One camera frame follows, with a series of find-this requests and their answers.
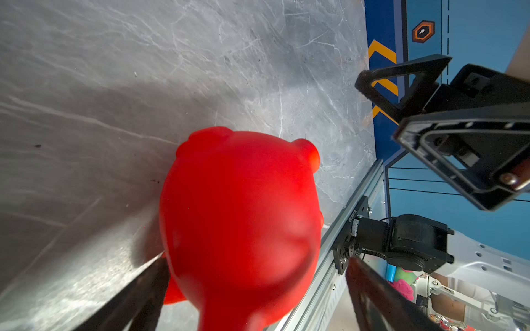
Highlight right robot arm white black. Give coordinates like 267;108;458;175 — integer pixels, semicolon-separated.
356;55;529;306

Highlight red piggy bank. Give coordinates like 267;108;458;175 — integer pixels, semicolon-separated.
159;127;324;330

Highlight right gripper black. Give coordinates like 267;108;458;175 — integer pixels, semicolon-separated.
355;54;529;211

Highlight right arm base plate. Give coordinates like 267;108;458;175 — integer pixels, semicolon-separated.
331;195;369;275

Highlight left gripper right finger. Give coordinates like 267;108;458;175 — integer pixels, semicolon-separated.
345;257;440;330

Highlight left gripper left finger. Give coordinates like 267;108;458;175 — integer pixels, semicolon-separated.
76;257;171;330

